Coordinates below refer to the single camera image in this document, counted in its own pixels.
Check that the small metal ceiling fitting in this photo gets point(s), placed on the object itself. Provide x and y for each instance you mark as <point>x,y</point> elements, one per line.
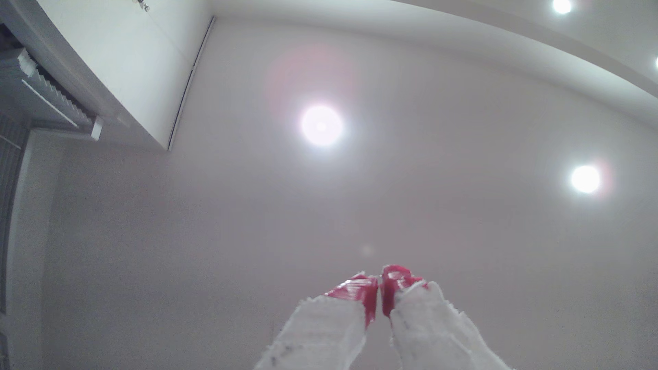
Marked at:
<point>143,5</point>

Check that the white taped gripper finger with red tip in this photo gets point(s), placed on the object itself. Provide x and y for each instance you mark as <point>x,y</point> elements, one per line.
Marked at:
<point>329,329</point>
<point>437,334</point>

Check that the small round ceiling light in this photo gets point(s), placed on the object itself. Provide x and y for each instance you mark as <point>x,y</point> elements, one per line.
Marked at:
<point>562,5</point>

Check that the white slatted vent unit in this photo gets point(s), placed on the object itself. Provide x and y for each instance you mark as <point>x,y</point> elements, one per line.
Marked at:
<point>46,97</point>

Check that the large round ceiling light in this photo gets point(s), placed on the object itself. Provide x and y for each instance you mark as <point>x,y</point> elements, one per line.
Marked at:
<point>322,126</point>

